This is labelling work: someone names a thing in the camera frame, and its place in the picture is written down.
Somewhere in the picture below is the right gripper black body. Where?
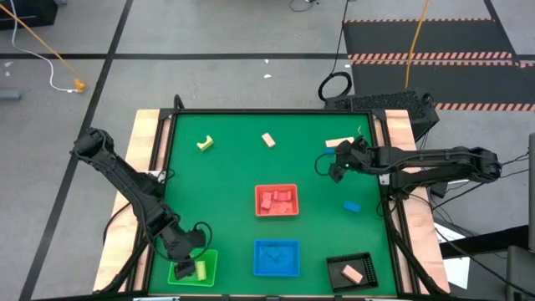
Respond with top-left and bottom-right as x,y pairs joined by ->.
344,137 -> 378,173

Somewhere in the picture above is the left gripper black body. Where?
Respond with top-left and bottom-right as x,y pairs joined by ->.
171,246 -> 198,281

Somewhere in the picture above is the pink block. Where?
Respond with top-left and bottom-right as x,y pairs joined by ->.
341,264 -> 364,285

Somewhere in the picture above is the black plastic basket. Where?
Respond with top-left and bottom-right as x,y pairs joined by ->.
325,251 -> 380,293

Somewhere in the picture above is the long natural wood block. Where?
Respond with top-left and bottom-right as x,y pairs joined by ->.
324,136 -> 355,149

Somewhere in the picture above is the green plastic basket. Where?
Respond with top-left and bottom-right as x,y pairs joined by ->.
166,248 -> 219,288

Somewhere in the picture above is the red plastic basket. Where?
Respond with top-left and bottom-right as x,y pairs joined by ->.
254,183 -> 300,217

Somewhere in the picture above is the black perforated computer tower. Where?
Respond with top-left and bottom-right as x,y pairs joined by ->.
324,90 -> 441,141

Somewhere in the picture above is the green table mat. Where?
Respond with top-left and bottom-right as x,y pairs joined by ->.
148,112 -> 398,296

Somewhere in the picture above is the blue plastic basket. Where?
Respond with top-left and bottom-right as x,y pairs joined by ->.
252,239 -> 301,278

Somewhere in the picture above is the black hazard-striped floor mat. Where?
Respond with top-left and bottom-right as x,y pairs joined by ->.
349,58 -> 535,112
342,18 -> 520,60

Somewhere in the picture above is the yellow-green arch block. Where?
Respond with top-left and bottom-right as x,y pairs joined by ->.
196,135 -> 215,152

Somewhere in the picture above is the white paper sheet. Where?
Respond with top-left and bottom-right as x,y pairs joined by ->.
433,223 -> 471,290

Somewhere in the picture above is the grey box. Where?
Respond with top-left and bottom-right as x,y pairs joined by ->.
504,244 -> 535,301

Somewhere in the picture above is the black cabinet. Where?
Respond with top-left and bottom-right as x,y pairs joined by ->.
0,0 -> 59,31

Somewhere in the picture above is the black cable sleeve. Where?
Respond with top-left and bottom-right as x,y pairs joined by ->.
382,199 -> 446,296
99,233 -> 160,294

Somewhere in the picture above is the black coiled cable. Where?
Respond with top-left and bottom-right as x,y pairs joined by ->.
318,0 -> 354,103

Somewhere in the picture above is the black table frame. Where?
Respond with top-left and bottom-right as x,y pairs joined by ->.
141,94 -> 419,298

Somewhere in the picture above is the yellow-orange cable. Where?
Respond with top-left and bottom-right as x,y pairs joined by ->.
404,0 -> 431,89

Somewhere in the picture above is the orange cable with plug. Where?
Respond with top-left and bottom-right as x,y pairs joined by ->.
0,3 -> 87,94

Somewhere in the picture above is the white cable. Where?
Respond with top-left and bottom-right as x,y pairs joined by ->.
9,0 -> 77,93

